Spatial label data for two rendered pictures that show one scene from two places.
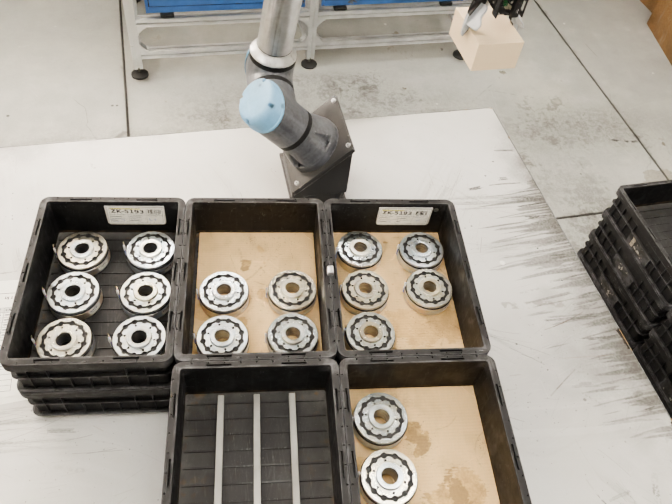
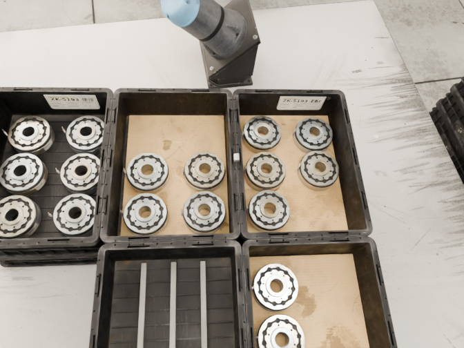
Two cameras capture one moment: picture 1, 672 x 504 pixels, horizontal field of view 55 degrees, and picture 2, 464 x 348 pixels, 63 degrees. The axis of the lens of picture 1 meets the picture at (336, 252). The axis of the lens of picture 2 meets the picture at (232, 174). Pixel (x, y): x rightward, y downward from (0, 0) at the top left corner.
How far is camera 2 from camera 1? 0.44 m
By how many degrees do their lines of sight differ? 13
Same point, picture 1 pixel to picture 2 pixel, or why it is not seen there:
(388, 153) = (287, 40)
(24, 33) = not seen: outside the picture
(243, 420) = (162, 284)
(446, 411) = (330, 277)
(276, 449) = (189, 310)
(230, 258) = (154, 139)
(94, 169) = (50, 54)
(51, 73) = not seen: outside the picture
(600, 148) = (443, 29)
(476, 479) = (353, 337)
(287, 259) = (201, 139)
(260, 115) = (178, 10)
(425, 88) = not seen: outside the picture
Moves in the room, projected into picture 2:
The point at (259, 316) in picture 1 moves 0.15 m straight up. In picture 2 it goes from (177, 191) to (174, 165)
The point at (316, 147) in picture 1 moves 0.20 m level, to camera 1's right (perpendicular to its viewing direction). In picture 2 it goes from (228, 39) to (295, 51)
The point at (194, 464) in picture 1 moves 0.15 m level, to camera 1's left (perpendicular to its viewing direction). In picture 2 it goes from (121, 323) to (53, 311)
